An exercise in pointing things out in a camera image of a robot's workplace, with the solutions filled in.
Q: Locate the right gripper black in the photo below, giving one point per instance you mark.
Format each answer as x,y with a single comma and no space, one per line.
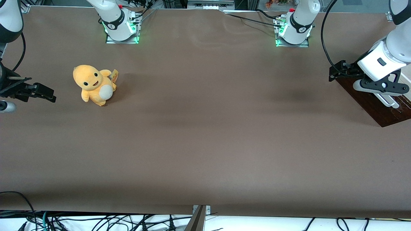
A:
7,84

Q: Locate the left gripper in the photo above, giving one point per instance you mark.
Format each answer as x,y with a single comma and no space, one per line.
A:
351,70

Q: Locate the dark brown wooden drawer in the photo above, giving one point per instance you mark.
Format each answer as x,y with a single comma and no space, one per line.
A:
379,112

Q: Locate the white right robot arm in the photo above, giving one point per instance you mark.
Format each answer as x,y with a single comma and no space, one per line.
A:
115,19

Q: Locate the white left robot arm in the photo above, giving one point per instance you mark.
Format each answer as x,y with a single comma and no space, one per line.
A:
300,22

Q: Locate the yellow plush toy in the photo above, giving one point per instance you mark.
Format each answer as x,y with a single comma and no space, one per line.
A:
91,85

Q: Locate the orange background object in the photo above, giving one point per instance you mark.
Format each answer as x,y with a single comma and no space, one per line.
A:
269,4

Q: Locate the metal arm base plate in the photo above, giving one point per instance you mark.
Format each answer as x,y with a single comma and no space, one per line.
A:
110,41
305,45

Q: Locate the aluminium corner bracket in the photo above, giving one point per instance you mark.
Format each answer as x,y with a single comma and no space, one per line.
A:
390,16
25,8

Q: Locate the grey aluminium frame rail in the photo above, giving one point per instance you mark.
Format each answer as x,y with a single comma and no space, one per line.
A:
210,4

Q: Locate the small metal table bracket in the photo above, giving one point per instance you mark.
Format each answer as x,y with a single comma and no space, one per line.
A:
208,209

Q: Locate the dark camera mount bar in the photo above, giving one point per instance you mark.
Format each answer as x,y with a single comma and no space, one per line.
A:
196,221

